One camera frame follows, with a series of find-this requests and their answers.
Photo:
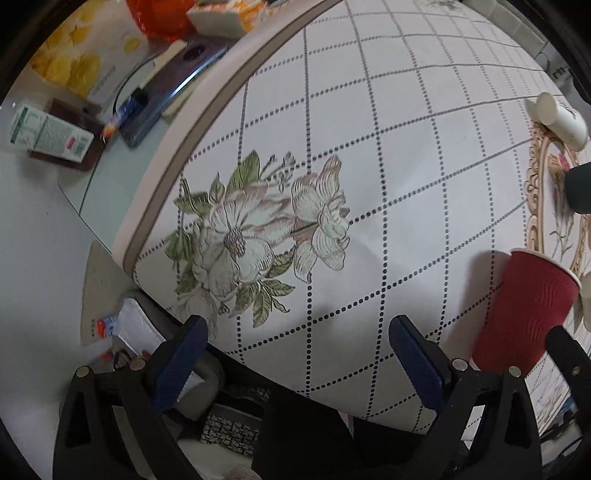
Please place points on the small orange blue carton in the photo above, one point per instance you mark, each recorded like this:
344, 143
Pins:
104, 326

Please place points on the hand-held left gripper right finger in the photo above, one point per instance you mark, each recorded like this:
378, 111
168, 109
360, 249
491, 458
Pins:
418, 364

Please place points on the floral checked tablecloth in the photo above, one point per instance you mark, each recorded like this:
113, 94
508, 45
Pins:
369, 175

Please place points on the white paper cup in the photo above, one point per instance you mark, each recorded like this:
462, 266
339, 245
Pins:
559, 121

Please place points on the dark green object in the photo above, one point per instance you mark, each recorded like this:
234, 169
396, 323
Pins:
580, 188

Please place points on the green and white carton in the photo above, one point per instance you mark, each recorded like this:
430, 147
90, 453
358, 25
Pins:
48, 134

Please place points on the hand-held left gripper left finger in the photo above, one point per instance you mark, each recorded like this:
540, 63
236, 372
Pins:
178, 364

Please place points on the white tissue pack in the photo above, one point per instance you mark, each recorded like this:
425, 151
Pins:
221, 18

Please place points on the red ribbed paper cup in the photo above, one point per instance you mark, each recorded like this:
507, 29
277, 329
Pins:
524, 314

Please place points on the ornate gold floral placemat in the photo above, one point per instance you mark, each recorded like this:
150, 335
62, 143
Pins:
538, 194

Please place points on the blue lighter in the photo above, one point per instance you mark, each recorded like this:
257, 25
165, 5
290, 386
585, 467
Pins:
125, 113

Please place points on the dark smartphone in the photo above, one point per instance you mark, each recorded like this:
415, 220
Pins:
159, 99

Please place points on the brown notebook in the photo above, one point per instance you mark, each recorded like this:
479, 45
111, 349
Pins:
90, 157

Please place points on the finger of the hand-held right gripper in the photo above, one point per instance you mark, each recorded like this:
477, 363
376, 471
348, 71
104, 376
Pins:
569, 357

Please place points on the orange plastic container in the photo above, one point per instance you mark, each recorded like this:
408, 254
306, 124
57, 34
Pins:
159, 18

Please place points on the yellow flower printed box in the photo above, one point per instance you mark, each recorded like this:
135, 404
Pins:
78, 55

